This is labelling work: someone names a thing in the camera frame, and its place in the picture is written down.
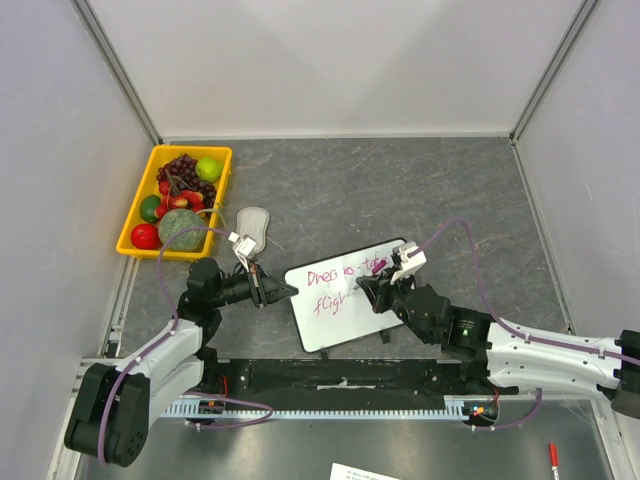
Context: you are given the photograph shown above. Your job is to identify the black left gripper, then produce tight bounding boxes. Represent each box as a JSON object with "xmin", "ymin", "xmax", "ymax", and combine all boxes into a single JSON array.
[{"xmin": 210, "ymin": 258, "xmax": 297, "ymax": 308}]

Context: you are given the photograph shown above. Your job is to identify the white marker with magenta cap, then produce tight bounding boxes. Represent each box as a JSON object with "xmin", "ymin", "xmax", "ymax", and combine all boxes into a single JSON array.
[{"xmin": 349, "ymin": 259, "xmax": 388, "ymax": 294}]

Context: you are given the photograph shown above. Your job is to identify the small black framed whiteboard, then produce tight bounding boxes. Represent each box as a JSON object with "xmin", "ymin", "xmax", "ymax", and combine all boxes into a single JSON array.
[{"xmin": 284, "ymin": 237, "xmax": 405, "ymax": 353}]

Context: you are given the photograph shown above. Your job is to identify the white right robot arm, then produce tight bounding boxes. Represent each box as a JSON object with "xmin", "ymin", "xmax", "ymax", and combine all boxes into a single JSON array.
[{"xmin": 356, "ymin": 273, "xmax": 639, "ymax": 418}]

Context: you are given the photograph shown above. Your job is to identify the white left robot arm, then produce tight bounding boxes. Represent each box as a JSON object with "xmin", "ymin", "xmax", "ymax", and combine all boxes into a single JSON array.
[{"xmin": 64, "ymin": 258, "xmax": 299, "ymax": 467}]

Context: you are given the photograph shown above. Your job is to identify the grey whiteboard eraser sponge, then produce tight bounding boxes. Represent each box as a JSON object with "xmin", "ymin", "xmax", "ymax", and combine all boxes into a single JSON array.
[{"xmin": 236, "ymin": 207, "xmax": 270, "ymax": 254}]

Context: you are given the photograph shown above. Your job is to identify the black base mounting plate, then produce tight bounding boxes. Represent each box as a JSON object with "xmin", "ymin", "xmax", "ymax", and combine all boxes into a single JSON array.
[{"xmin": 196, "ymin": 359, "xmax": 496, "ymax": 408}]

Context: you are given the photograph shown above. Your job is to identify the green netted melon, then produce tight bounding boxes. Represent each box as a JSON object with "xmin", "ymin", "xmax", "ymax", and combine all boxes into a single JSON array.
[{"xmin": 158, "ymin": 209, "xmax": 206, "ymax": 252}]

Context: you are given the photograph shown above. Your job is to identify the red strawberries cluster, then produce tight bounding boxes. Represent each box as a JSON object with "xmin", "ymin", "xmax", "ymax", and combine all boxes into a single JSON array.
[{"xmin": 154, "ymin": 181, "xmax": 205, "ymax": 219}]

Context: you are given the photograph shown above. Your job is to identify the light green apple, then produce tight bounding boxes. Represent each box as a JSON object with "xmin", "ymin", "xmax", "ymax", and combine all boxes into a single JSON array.
[{"xmin": 195, "ymin": 157, "xmax": 224, "ymax": 183}]

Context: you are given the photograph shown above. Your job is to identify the red apple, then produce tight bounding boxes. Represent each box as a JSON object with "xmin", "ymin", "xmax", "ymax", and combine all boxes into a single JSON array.
[{"xmin": 130, "ymin": 223, "xmax": 161, "ymax": 250}]

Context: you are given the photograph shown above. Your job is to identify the purple grape bunch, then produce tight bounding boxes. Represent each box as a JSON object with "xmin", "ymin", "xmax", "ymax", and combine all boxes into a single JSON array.
[{"xmin": 156, "ymin": 153, "xmax": 217, "ymax": 198}]

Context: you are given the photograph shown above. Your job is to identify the dark green lime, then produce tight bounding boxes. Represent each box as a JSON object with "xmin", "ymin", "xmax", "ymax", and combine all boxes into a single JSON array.
[{"xmin": 139, "ymin": 195, "xmax": 161, "ymax": 224}]

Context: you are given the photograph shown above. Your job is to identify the yellow plastic fruit tray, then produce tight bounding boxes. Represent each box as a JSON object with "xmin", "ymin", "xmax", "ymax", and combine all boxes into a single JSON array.
[{"xmin": 116, "ymin": 145, "xmax": 232, "ymax": 259}]

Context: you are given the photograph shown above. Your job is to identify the white paper sheet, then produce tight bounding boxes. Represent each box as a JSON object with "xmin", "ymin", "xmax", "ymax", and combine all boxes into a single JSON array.
[{"xmin": 329, "ymin": 463, "xmax": 397, "ymax": 480}]

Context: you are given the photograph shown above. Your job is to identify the red capped marker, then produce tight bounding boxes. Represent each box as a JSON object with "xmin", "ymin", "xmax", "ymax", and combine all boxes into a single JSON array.
[{"xmin": 549, "ymin": 443, "xmax": 560, "ymax": 480}]

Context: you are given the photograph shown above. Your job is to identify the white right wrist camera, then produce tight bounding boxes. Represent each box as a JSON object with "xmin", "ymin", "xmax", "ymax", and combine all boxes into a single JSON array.
[{"xmin": 390, "ymin": 241, "xmax": 427, "ymax": 285}]

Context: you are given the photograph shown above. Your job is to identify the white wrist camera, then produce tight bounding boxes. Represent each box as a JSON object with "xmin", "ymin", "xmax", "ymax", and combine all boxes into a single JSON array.
[
  {"xmin": 228, "ymin": 232, "xmax": 257, "ymax": 271},
  {"xmin": 390, "ymin": 241, "xmax": 427, "ymax": 285}
]

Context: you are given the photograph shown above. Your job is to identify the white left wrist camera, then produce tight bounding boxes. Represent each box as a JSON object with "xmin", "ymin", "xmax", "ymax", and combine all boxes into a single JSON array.
[{"xmin": 228, "ymin": 232, "xmax": 257, "ymax": 271}]

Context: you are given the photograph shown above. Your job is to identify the white toothed cable duct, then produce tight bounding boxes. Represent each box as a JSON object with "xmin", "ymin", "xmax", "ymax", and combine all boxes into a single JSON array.
[{"xmin": 160, "ymin": 396, "xmax": 469, "ymax": 422}]

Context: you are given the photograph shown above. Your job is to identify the aluminium left corner post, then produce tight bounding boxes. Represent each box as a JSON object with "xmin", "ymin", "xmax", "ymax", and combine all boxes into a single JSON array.
[{"xmin": 70, "ymin": 0, "xmax": 163, "ymax": 145}]

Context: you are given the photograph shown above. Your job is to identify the aluminium corner post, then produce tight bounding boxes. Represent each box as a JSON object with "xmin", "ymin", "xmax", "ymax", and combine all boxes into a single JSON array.
[
  {"xmin": 509, "ymin": 0, "xmax": 600, "ymax": 145},
  {"xmin": 70, "ymin": 0, "xmax": 163, "ymax": 145}
]

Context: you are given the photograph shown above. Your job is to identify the aluminium right corner post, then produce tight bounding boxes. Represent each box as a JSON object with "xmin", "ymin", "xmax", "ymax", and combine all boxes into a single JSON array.
[{"xmin": 509, "ymin": 0, "xmax": 600, "ymax": 145}]

